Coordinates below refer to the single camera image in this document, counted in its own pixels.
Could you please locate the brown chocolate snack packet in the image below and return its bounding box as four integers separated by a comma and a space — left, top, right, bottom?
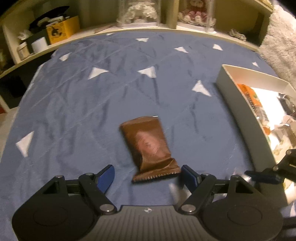
120, 116, 181, 183

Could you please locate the dark cake packet near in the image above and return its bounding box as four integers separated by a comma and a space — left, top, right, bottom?
273, 115, 295, 148

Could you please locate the dark cake packet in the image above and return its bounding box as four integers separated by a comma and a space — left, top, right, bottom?
278, 93, 295, 118
273, 115, 295, 148

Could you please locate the white shallow cardboard box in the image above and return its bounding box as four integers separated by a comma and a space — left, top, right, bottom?
215, 64, 296, 207

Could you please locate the dark cake packet far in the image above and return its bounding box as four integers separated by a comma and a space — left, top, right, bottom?
278, 93, 295, 118

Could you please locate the orange snack packet far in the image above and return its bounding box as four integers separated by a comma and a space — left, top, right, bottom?
238, 84, 269, 126

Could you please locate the white fluffy pillow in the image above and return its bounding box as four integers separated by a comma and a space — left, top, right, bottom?
259, 4, 295, 87

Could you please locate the small grey trinket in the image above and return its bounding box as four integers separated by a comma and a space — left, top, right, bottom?
228, 29, 246, 42

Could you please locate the white cylinder cup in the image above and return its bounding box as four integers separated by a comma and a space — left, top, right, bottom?
31, 37, 48, 54

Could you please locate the pink doll display case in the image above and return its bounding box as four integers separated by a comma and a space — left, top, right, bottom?
177, 0, 216, 34

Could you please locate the yellow cardboard box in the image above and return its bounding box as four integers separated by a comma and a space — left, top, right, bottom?
46, 16, 80, 45

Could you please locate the wooden bedside shelf unit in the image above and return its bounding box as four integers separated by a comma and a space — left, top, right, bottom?
1, 1, 273, 77

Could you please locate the white rabbit doll display case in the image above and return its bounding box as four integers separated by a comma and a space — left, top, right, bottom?
116, 0, 162, 29

